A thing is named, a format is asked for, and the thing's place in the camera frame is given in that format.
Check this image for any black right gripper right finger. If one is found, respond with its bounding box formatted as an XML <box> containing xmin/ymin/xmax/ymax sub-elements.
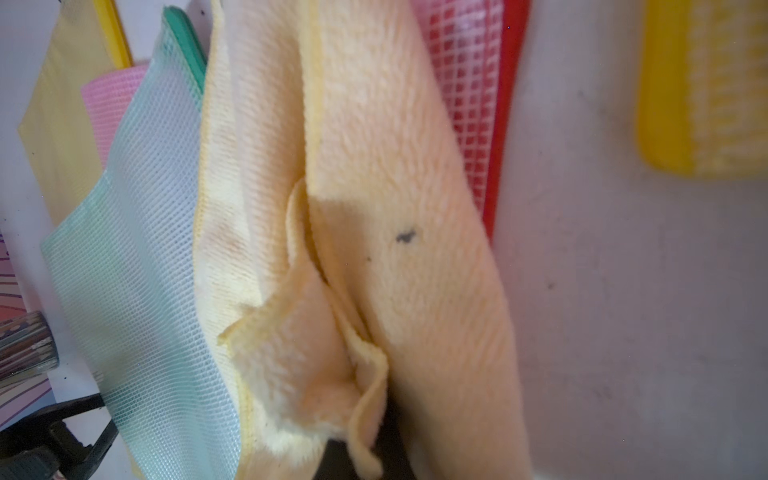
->
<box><xmin>374</xmin><ymin>401</ymin><xmax>416</xmax><ymax>480</ymax></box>

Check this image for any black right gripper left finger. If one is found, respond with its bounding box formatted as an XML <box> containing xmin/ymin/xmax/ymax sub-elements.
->
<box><xmin>313</xmin><ymin>440</ymin><xmax>359</xmax><ymax>480</ymax></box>

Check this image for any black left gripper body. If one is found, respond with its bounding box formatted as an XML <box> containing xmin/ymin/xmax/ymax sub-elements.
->
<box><xmin>1</xmin><ymin>394</ymin><xmax>118</xmax><ymax>480</ymax></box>

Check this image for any yellow microfiber cloth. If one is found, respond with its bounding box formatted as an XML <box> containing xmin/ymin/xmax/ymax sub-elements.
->
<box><xmin>193</xmin><ymin>1</ymin><xmax>533</xmax><ymax>479</ymax></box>

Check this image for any clear mesh document bag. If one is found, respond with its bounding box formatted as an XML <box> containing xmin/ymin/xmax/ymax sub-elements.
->
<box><xmin>41</xmin><ymin>7</ymin><xmax>240</xmax><ymax>479</ymax></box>

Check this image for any pale yellow document bag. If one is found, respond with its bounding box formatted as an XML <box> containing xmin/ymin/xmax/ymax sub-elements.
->
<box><xmin>18</xmin><ymin>0</ymin><xmax>132</xmax><ymax>226</ymax></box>

